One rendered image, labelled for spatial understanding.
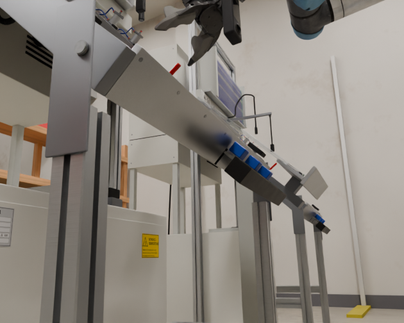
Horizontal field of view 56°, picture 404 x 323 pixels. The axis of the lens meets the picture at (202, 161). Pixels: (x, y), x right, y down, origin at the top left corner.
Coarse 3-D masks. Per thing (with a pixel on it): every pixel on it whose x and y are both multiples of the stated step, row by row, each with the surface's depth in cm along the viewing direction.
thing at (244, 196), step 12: (240, 192) 134; (252, 192) 132; (240, 204) 133; (240, 216) 132; (252, 216) 130; (240, 228) 131; (252, 228) 129; (240, 240) 130; (252, 240) 128; (240, 252) 129; (252, 252) 127; (240, 264) 128; (252, 264) 127; (240, 276) 127; (252, 276) 126; (252, 288) 125; (252, 300) 124; (252, 312) 123
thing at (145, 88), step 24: (144, 72) 46; (168, 72) 49; (120, 96) 45; (144, 96) 48; (168, 96) 52; (192, 96) 56; (144, 120) 51; (168, 120) 55; (192, 120) 60; (216, 120) 66; (192, 144) 65; (216, 144) 71; (240, 144) 79
